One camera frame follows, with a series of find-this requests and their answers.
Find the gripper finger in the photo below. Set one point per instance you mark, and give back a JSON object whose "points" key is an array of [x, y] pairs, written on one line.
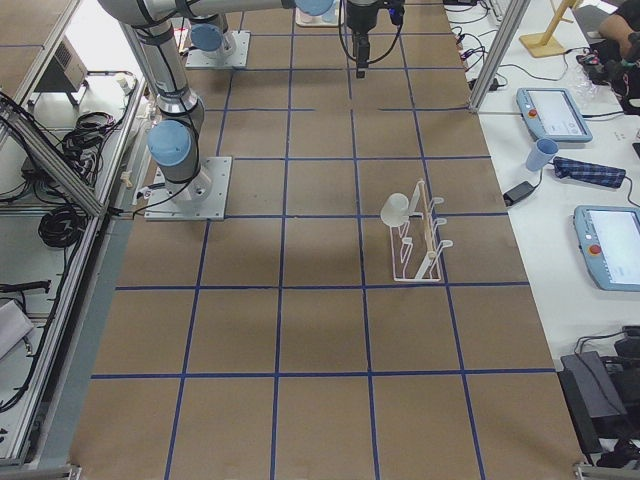
{"points": [[356, 53], [364, 54]]}

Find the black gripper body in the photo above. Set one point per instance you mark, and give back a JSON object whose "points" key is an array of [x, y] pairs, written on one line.
{"points": [[359, 17]]}

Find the white plastic cup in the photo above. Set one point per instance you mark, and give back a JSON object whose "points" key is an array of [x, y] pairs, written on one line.
{"points": [[395, 211]]}

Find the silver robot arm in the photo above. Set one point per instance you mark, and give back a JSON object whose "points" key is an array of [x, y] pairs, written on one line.
{"points": [[174, 142], [217, 19]]}

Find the blue cup on desk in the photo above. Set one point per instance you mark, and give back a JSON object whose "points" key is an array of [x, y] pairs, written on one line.
{"points": [[542, 152]]}

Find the cream plastic tray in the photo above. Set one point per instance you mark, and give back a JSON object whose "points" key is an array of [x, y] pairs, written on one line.
{"points": [[332, 18]]}

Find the wooden stand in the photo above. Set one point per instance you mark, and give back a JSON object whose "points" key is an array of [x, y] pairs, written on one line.
{"points": [[544, 44]]}

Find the upper teach pendant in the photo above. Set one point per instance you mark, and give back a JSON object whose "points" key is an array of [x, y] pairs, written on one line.
{"points": [[552, 113]]}

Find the teach pendant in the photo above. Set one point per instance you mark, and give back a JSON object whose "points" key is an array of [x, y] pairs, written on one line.
{"points": [[609, 242], [552, 113]]}

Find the black power adapter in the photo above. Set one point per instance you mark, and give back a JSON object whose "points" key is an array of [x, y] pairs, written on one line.
{"points": [[518, 193]]}

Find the blue plaid cloth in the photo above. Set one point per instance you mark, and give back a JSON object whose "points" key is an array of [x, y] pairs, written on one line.
{"points": [[591, 173]]}

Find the lower teach pendant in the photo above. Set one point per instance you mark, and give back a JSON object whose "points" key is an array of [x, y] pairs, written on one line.
{"points": [[609, 242]]}

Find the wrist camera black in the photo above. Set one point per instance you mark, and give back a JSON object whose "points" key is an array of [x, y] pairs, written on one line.
{"points": [[396, 11]]}

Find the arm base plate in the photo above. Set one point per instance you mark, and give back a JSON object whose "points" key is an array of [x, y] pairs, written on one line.
{"points": [[214, 49], [203, 199]]}

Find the aluminium frame post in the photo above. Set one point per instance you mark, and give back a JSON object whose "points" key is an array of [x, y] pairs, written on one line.
{"points": [[511, 21]]}

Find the white wire cup rack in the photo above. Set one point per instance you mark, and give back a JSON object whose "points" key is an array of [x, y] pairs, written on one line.
{"points": [[416, 248]]}

